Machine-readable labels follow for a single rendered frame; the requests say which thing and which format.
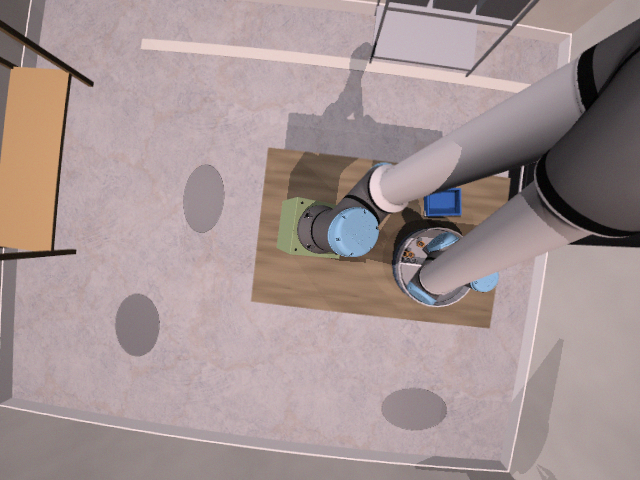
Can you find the blue crate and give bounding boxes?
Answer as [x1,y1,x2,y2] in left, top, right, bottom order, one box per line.
[424,188,461,216]

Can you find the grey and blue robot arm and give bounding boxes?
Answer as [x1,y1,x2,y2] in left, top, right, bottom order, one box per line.
[297,18,640,305]

